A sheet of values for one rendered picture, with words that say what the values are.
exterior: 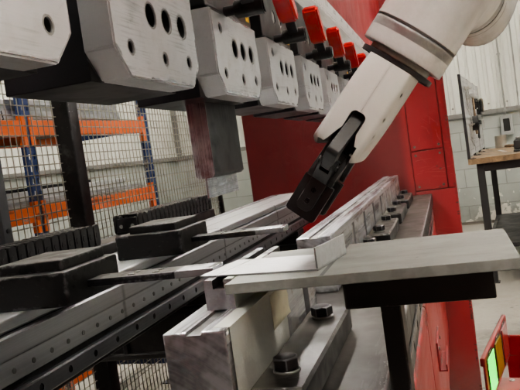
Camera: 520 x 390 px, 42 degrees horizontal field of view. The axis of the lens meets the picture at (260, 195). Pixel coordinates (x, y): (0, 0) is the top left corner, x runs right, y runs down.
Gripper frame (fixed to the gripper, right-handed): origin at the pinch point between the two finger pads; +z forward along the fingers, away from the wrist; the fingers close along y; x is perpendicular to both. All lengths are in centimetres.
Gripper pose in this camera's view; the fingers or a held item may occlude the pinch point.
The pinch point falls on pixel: (314, 196)
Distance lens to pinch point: 69.4
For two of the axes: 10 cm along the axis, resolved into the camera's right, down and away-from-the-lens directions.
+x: 8.2, 5.4, -1.7
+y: -2.6, 0.9, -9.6
